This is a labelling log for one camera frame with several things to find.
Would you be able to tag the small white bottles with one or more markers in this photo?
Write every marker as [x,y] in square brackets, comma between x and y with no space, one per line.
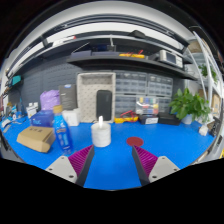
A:
[32,109]

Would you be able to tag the clear organizer box, coloured parts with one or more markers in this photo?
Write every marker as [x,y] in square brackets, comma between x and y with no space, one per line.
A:
[146,106]

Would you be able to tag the purple plastic bag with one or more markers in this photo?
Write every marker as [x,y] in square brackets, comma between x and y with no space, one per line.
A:
[50,99]

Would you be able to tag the brown cardboard box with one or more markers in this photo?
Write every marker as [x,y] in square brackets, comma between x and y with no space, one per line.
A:
[35,138]

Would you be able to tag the black zip case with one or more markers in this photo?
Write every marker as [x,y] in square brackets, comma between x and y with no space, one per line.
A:
[104,105]

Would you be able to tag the white faceted cup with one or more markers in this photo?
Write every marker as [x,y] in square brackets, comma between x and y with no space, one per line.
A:
[101,136]

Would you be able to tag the blue carton box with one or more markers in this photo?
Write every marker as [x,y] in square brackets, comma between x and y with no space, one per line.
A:
[42,119]

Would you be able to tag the flat black case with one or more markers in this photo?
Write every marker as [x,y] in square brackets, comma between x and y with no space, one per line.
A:
[169,119]

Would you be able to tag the teal bin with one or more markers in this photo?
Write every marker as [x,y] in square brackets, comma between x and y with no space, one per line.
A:
[16,80]

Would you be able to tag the small white object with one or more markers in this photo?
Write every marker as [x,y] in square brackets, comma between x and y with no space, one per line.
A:
[203,130]

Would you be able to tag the white perforated tray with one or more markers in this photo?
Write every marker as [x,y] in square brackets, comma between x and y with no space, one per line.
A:
[87,96]

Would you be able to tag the flat round red coaster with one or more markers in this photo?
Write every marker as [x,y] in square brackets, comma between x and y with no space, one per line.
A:
[135,141]

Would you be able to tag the dark grey upright carton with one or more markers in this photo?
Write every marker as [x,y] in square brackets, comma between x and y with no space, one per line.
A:
[68,96]

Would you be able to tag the black wall shelf unit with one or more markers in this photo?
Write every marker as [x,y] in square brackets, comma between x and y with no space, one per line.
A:
[133,60]

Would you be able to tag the black box with white label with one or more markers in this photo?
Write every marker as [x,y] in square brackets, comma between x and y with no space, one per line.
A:
[148,120]

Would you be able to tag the yellow tool with red leads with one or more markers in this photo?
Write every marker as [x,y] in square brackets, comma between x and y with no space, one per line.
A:
[126,119]

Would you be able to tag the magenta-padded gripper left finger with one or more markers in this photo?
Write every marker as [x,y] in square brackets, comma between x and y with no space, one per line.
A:
[60,168]

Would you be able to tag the white carton box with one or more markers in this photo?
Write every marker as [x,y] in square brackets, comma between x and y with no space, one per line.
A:
[71,117]

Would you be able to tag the metal stirring spoon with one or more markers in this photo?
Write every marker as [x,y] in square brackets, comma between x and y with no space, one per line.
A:
[101,120]

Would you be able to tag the white shelf unit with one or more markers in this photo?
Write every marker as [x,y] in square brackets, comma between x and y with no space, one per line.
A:
[208,76]

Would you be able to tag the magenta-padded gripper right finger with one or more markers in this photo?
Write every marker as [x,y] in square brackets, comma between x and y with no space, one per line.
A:
[163,168]

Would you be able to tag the green potted plant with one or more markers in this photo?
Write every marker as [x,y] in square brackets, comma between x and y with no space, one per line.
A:
[188,103]

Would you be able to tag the grey small-parts drawer cabinet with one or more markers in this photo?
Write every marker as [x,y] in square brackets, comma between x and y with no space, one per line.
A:
[160,85]
[130,83]

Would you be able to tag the blue drink bottle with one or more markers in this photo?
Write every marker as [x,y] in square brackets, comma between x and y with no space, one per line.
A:
[62,133]

